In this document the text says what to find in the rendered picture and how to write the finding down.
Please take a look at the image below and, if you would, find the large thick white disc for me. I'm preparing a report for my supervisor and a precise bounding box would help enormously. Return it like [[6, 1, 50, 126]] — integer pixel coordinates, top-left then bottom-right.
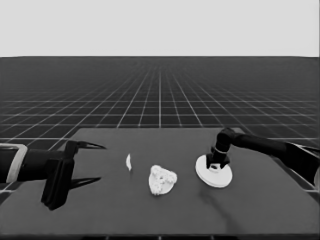
[[194, 153, 234, 189]]

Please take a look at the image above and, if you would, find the small white toothed gear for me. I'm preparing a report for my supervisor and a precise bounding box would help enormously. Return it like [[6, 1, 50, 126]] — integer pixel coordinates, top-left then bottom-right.
[[150, 182, 168, 197], [164, 170, 179, 186], [149, 164, 165, 178]]

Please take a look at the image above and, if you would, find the small thin T-shaped piece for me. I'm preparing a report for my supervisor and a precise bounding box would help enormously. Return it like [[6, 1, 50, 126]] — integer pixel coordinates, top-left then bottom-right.
[[125, 152, 134, 172]]

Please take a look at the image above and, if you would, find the white round carrier with pins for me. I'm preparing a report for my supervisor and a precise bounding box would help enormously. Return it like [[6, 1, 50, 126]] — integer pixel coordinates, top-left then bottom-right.
[[147, 164, 179, 197]]

